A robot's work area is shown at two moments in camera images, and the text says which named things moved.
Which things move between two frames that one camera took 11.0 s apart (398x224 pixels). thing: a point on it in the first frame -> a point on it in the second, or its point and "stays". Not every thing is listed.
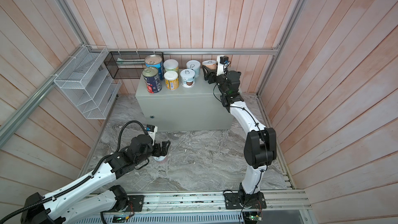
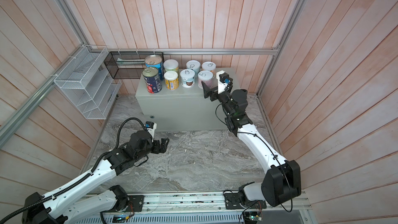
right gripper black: [212, 75] -> [208, 91]
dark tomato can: [152, 79] stays
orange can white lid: [171, 65] stays
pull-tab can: [211, 64] stays
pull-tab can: [195, 65] stays
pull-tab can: [160, 158] -> [207, 77]
